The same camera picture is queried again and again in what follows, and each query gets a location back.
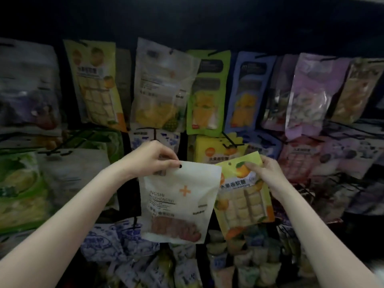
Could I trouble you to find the gold egg tart candy bag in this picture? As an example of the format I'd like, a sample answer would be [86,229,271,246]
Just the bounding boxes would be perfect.
[332,58,384,124]

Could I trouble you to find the person's right hand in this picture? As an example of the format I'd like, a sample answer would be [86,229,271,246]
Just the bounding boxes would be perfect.
[245,156,289,192]

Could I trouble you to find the row of pale green pouches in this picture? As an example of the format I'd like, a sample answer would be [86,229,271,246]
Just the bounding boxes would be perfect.
[207,228,283,288]

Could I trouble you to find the purple cow candy bag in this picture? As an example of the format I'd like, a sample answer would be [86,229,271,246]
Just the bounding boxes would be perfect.
[312,138,349,178]

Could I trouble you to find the person's left forearm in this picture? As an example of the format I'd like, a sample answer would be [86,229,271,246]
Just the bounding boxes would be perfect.
[0,165,130,288]

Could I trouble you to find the white dried fruit pouch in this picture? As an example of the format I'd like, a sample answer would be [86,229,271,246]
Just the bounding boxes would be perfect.
[36,148,118,210]

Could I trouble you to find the blue fruit roll candy packet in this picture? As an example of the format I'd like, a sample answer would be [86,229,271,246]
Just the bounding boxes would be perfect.
[243,130,283,160]

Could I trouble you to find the white red dried fruit packet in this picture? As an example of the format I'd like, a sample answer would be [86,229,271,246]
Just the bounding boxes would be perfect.
[139,160,222,245]

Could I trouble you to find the row of white blue pouches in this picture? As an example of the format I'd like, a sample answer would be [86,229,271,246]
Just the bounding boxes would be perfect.
[81,219,202,288]

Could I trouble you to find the yellow orange-cube snack bag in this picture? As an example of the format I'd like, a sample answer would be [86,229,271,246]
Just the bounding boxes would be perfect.
[214,152,276,240]
[64,40,128,132]
[191,134,247,164]

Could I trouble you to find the green dried mango packet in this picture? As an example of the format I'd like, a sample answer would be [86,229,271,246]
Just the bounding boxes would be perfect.
[186,50,232,137]

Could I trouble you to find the red sliced snack bag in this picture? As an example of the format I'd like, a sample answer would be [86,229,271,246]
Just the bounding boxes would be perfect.
[279,136,325,184]

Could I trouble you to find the blue dried mango packet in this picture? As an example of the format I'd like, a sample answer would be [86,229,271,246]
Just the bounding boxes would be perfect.
[225,52,278,134]

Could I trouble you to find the green yellow-fruit snack bag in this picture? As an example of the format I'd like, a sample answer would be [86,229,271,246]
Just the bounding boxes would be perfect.
[0,152,52,234]
[66,130,124,162]

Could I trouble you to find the pink marshmallow packet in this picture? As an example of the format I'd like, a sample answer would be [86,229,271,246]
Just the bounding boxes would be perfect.
[286,52,352,140]

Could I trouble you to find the clear dark-fruit snack bag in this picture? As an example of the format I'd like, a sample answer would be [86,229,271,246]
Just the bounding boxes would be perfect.
[0,39,64,136]

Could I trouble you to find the person's right forearm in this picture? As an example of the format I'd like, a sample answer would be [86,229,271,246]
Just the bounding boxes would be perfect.
[270,180,384,288]

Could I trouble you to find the person's left hand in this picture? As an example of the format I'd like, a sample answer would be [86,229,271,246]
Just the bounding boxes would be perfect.
[114,141,182,180]

